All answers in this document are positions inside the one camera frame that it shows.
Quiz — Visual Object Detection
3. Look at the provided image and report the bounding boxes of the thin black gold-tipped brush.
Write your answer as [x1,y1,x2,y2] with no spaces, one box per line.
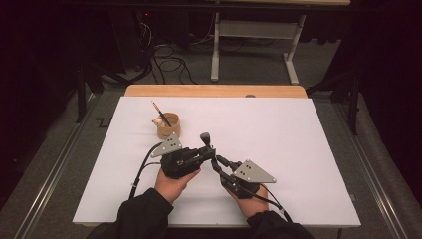
[151,101,173,128]

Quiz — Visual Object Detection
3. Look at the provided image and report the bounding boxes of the white-framed desk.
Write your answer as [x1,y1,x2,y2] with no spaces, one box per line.
[205,0,352,86]

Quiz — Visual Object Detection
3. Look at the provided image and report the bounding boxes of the hand-held gripper black cable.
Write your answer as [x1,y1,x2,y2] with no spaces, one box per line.
[238,183,294,223]
[128,141,164,200]

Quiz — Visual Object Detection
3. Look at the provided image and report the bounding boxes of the wooden table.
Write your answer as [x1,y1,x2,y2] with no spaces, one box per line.
[123,84,309,100]

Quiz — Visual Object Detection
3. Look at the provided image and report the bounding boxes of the metal floor rail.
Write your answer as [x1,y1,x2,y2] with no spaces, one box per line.
[13,93,101,239]
[334,103,409,239]

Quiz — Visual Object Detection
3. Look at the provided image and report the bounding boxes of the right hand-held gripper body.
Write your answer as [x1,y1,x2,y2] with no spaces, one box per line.
[219,159,278,200]

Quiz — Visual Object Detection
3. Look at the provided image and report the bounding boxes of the white board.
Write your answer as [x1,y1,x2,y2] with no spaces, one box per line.
[72,96,362,228]

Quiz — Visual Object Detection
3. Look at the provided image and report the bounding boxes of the black floor cables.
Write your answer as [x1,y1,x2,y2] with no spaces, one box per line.
[150,43,198,86]

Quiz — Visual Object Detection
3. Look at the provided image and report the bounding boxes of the right hand-held gripper black cable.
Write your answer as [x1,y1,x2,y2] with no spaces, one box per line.
[238,183,294,223]

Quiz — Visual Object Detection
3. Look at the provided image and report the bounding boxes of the tan cup with bear figure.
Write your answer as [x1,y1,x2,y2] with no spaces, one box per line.
[151,112,182,140]

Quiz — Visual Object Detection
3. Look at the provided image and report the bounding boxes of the person's right hand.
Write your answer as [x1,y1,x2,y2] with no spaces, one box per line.
[228,185,270,218]

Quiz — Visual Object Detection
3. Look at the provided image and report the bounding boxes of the black makeup brush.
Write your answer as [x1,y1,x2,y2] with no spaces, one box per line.
[199,131,221,172]

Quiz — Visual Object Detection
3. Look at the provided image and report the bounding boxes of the person's left hand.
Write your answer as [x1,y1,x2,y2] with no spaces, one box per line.
[154,167,202,204]

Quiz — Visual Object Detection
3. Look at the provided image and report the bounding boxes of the dark computer tower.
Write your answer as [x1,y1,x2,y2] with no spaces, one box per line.
[133,9,157,51]

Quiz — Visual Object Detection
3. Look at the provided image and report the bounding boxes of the left hand-held gripper black cable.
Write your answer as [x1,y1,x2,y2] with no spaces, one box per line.
[128,141,164,200]

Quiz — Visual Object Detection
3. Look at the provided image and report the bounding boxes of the black metal stand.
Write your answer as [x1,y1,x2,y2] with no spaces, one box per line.
[307,71,361,136]
[74,63,153,123]

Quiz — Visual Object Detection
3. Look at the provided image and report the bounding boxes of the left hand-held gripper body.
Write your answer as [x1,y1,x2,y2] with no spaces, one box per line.
[149,132,208,180]

